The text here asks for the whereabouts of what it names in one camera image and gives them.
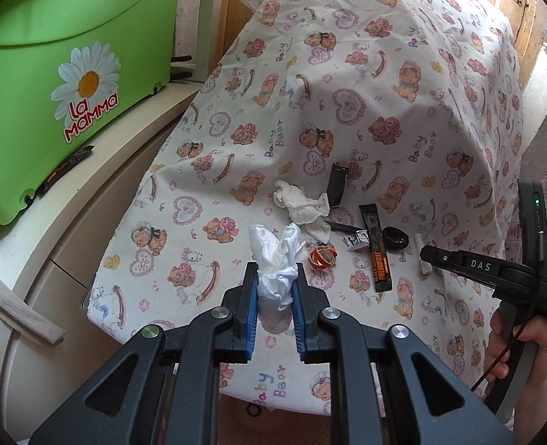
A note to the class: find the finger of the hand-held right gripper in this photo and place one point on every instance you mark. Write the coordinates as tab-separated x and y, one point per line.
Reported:
438	257

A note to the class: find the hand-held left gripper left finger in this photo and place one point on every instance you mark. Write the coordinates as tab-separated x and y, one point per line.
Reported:
253	315

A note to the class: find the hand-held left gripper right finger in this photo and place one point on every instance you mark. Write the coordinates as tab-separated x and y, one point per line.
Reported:
297	320

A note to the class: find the white tissue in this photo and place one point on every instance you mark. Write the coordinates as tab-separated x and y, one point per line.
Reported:
301	206
273	259

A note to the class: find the small black white wrapper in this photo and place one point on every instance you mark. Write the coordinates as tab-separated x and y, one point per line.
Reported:
356	241

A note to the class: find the black foam cylinder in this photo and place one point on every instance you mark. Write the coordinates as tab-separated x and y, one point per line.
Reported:
337	185

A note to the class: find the person's right forearm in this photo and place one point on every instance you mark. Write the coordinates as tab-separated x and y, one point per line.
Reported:
544	394

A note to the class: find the person's right hand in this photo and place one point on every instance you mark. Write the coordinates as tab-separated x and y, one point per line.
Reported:
496	347

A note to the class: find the short white stick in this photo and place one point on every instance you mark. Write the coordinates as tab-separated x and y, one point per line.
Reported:
420	240

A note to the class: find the black round cap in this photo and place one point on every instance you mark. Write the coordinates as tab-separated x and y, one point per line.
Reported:
396	239

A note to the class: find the black sachet orange print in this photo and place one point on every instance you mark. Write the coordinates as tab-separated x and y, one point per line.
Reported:
376	250

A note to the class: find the thin black stick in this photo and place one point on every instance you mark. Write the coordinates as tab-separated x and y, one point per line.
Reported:
345	226

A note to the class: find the white cabinet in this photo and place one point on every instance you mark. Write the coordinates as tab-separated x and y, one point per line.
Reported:
69	250

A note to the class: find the bear printed cloth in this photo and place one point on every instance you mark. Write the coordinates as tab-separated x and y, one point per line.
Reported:
347	79

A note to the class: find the pale wooden slat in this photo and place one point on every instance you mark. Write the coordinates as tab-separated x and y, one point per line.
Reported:
18	310

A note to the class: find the dark brown sachet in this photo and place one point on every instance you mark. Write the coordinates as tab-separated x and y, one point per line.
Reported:
64	169

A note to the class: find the green plastic storage box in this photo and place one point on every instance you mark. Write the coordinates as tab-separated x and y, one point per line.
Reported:
46	32

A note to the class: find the white shelf frame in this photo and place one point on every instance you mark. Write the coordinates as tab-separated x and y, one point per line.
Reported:
208	18

